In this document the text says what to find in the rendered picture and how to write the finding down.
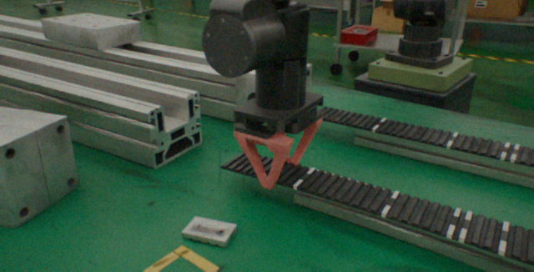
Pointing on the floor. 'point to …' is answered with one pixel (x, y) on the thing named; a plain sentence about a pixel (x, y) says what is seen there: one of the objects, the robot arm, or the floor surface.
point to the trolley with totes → (357, 35)
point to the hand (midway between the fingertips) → (279, 172)
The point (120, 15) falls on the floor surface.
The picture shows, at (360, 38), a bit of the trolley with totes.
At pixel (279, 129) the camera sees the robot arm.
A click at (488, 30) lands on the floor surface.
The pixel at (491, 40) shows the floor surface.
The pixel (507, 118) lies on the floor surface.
